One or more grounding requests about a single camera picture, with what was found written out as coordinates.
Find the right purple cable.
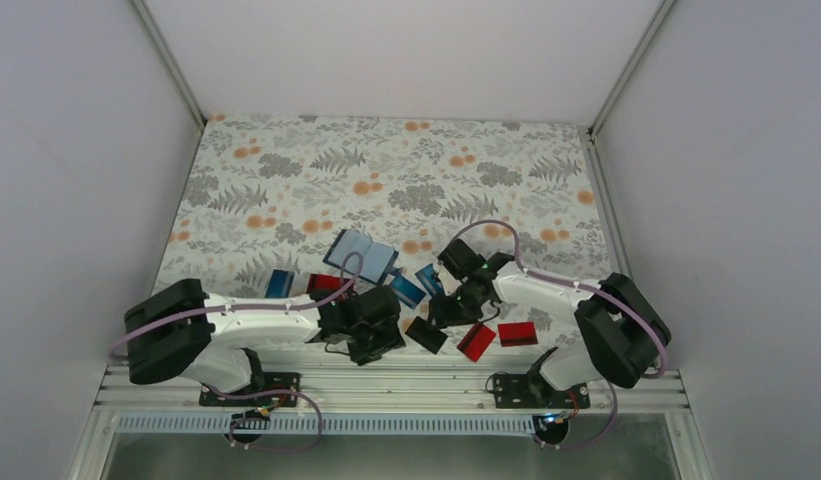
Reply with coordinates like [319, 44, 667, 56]
[446, 219, 671, 453]

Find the red card far right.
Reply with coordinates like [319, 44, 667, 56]
[497, 322, 539, 348]

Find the purple cable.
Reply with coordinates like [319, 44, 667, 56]
[106, 250, 366, 454]
[446, 219, 671, 453]

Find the blue card far left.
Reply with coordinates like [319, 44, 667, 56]
[264, 269, 295, 299]

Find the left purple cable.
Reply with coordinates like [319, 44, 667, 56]
[106, 250, 366, 454]

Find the floral patterned table mat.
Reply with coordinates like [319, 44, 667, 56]
[135, 113, 633, 359]

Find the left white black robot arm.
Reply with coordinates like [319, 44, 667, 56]
[122, 279, 405, 405]

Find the black card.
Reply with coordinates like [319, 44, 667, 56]
[405, 316, 448, 355]

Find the dark blue card holder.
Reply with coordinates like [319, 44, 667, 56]
[323, 229, 398, 285]

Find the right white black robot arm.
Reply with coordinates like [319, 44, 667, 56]
[430, 239, 672, 407]

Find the aluminium front rail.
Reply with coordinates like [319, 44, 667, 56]
[94, 357, 690, 414]

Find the blue card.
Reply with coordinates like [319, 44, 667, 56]
[389, 275, 427, 309]
[415, 264, 444, 297]
[264, 269, 295, 299]

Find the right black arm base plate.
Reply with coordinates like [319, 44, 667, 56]
[485, 372, 591, 410]

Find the red card upper stack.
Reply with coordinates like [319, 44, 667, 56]
[306, 274, 346, 294]

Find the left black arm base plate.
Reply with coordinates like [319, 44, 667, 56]
[198, 372, 302, 408]

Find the blue card centre right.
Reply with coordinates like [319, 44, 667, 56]
[415, 264, 444, 297]

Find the red card tilted right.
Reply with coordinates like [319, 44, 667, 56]
[457, 322, 497, 363]

